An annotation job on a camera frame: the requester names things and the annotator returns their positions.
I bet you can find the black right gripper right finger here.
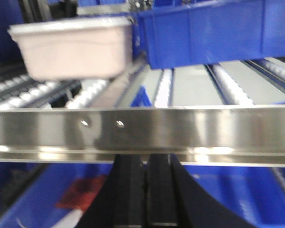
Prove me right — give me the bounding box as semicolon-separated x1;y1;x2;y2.
147;154;253;228

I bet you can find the steel shelf front rail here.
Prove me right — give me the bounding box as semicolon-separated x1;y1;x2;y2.
0;105;285;167

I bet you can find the large blue bin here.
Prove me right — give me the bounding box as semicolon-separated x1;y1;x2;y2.
138;0;285;69

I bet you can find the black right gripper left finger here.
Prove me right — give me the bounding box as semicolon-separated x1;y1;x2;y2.
77;154;145;228

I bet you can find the white roller track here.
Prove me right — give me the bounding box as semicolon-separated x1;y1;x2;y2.
153;69;174;108
209;64;254;105
262;59;285;80
66;79;109;109

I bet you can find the red white object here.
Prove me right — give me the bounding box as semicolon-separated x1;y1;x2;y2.
52;174;107;228

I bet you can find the blue bin lower shelf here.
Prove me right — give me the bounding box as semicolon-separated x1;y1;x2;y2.
0;163;285;228

